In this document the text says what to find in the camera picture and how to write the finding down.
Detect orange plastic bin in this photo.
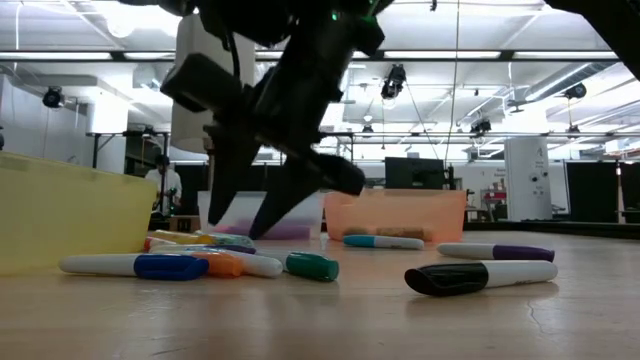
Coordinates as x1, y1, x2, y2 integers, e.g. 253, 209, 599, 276
323, 188, 468, 244

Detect purple-capped white marker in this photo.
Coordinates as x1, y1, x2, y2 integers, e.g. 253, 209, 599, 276
435, 241, 557, 264

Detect blue-capped white marker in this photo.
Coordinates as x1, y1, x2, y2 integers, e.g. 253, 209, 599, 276
58, 252, 210, 282

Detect yellow plastic bin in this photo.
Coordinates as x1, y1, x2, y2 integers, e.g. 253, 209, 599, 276
0, 151, 159, 277

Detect small cardboard box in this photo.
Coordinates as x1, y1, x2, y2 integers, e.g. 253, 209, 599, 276
169, 214, 201, 234

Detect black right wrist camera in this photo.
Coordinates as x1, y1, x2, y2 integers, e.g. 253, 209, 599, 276
159, 51, 247, 115

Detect black overhead beam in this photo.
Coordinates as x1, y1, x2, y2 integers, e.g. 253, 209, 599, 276
0, 48, 635, 63

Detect green-capped white marker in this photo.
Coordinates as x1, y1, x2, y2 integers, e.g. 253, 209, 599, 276
259, 249, 340, 283

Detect clear plastic bin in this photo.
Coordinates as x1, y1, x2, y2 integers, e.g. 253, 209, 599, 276
197, 190, 326, 241

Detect teal highlighter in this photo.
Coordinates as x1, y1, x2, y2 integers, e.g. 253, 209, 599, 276
193, 231, 257, 248

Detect person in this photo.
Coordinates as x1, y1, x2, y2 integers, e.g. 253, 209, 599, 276
144, 153, 184, 217

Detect red shelf cart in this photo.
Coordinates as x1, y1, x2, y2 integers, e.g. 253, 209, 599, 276
478, 187, 509, 222

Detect black-capped white marker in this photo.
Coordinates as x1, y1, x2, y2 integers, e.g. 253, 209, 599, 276
403, 259, 560, 298

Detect black hanging camera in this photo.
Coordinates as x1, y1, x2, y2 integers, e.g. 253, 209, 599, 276
380, 63, 408, 101

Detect black partition wall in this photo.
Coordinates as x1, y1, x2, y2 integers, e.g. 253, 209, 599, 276
172, 163, 216, 217
564, 160, 640, 225

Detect black monitor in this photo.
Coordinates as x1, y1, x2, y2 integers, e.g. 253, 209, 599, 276
384, 156, 447, 192

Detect black metal table frame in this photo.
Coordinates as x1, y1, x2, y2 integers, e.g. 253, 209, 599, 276
147, 218, 640, 241

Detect teal-capped white marker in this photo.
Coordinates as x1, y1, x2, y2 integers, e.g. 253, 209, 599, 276
342, 234, 426, 252

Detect white column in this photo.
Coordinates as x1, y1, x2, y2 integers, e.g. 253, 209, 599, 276
503, 136, 554, 223

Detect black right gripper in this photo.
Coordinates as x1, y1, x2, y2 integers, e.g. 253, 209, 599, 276
202, 19, 386, 240

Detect orange-capped white marker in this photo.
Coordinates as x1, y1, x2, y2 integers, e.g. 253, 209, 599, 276
189, 248, 247, 279

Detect light-blue-capped white marker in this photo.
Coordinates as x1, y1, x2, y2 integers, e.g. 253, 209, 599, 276
219, 248, 286, 280

